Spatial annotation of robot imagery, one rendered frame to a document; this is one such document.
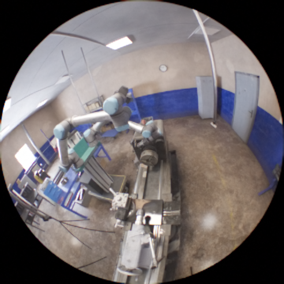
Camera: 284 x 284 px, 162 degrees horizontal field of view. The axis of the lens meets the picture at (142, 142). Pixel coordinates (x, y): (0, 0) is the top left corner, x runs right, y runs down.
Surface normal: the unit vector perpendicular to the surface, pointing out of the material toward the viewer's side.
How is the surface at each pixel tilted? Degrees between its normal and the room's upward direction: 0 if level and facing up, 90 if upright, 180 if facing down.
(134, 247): 0
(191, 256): 0
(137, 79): 90
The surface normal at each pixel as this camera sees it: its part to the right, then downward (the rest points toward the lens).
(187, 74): -0.15, 0.62
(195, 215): -0.27, -0.78
